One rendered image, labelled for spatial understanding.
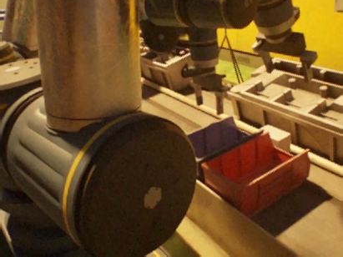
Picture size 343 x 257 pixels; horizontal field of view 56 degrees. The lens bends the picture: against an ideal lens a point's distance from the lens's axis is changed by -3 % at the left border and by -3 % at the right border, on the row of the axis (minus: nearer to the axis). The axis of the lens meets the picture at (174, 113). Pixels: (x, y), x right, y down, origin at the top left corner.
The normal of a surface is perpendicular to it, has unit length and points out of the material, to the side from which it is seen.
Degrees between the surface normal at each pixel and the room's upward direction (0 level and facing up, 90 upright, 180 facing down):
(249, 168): 88
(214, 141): 88
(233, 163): 88
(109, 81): 87
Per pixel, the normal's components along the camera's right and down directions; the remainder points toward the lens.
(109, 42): 0.58, 0.25
